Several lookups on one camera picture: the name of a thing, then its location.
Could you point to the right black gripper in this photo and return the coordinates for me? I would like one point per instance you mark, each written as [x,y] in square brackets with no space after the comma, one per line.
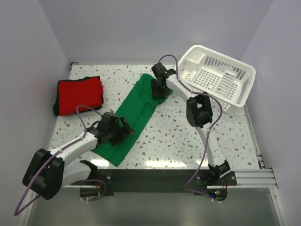
[164,93]

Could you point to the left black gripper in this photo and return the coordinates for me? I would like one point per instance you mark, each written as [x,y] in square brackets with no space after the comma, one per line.
[122,131]

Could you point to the green t-shirt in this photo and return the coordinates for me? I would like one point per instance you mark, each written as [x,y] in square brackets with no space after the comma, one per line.
[137,108]

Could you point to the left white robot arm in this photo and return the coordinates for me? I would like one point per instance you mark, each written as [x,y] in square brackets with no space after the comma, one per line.
[48,171]

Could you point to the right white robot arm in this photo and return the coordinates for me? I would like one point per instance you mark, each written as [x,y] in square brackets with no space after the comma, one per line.
[199,114]

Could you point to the white plastic basket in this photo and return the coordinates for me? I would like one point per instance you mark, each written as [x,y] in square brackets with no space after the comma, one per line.
[227,79]

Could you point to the red folded t-shirt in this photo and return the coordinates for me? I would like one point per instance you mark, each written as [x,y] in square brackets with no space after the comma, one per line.
[78,94]

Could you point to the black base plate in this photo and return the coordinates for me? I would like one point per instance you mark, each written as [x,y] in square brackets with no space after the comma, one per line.
[97,187]

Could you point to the aluminium frame rail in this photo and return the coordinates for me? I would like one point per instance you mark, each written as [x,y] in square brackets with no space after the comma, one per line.
[254,179]

